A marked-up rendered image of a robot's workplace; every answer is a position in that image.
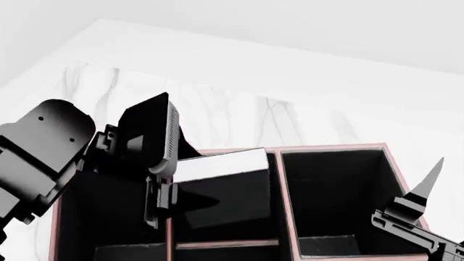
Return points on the glossy black rectangular block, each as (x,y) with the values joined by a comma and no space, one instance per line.
(228,190)

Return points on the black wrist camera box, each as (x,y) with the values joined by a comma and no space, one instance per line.
(145,136)

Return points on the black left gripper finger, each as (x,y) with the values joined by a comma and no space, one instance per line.
(195,201)
(189,148)

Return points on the black caddy with pink rim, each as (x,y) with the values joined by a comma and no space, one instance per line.
(326,190)

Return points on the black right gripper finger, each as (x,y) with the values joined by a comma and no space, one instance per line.
(417,201)

